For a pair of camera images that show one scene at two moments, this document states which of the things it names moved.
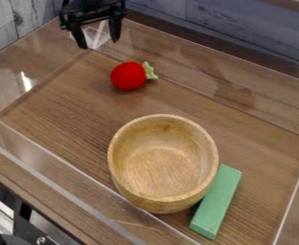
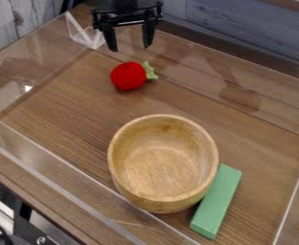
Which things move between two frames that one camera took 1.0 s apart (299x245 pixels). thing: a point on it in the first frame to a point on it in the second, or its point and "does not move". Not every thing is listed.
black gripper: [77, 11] to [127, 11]
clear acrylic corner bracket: [96, 33] does not move
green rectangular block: [216, 203] does not move
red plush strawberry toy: [129, 75] does not move
